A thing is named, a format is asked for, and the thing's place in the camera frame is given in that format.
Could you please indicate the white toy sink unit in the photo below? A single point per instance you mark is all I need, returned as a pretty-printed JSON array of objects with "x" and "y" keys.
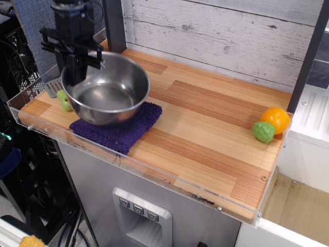
[{"x": 295, "y": 211}]

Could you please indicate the grey spatula green handle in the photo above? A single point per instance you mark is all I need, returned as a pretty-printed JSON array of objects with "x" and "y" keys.
[{"x": 55, "y": 90}]

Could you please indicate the stainless steel pot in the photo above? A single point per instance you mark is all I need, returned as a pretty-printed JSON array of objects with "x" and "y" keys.
[{"x": 111, "y": 95}]

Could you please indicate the dark grey left post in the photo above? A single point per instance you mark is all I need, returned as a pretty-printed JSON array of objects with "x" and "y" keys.
[{"x": 114, "y": 24}]

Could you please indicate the clear acrylic guard rail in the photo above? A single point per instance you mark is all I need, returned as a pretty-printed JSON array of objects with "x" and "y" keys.
[{"x": 201, "y": 146}]

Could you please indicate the orange toy pepper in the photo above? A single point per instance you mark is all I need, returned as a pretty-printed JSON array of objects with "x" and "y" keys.
[{"x": 278, "y": 117}]

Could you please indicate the silver toy fridge cabinet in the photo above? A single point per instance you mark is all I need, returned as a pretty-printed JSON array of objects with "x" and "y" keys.
[{"x": 125, "y": 209}]

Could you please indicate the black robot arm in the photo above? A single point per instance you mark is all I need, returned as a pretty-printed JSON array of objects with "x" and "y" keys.
[{"x": 72, "y": 39}]

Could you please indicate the green toy vegetable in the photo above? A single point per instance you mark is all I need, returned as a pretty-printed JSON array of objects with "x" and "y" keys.
[{"x": 263, "y": 131}]

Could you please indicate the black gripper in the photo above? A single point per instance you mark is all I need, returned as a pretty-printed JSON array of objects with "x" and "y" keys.
[{"x": 72, "y": 39}]

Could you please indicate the dark grey right post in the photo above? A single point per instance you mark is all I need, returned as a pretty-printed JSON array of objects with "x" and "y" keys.
[{"x": 309, "y": 58}]

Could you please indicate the blue fabric panel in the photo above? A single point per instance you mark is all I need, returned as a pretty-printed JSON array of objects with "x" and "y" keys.
[{"x": 32, "y": 16}]

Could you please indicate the black plastic crate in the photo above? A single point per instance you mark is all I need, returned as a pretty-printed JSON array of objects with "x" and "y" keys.
[{"x": 22, "y": 65}]

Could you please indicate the dark grey post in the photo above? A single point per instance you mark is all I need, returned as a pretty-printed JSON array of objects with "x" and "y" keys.
[
  {"x": 309, "y": 58},
  {"x": 114, "y": 24}
]

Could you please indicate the purple cloth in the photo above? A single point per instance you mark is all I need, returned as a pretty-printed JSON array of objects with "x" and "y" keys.
[{"x": 122, "y": 137}]

